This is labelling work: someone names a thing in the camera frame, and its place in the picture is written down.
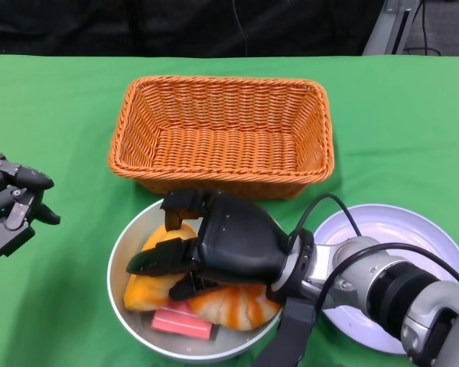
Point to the orange wicker basket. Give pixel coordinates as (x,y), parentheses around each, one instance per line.
(222,153)

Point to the salmon pink striped cake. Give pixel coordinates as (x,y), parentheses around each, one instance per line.
(180,323)

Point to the grey metal frame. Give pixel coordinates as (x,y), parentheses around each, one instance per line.
(382,34)

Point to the pale lavender round plate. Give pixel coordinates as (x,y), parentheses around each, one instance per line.
(386,225)

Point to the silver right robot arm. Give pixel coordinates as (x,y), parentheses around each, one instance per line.
(367,271)

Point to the green tablecloth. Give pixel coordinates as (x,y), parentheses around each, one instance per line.
(61,114)

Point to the orange loaf bread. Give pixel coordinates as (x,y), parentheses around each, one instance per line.
(145,294)

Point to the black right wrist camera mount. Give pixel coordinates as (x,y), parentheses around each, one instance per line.
(290,336)

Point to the black backdrop curtain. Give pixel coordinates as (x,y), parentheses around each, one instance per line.
(99,26)

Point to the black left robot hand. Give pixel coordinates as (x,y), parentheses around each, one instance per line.
(7,221)

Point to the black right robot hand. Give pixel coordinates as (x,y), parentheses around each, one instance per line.
(241,244)

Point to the grey round bowl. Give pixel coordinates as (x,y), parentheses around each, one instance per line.
(137,241)

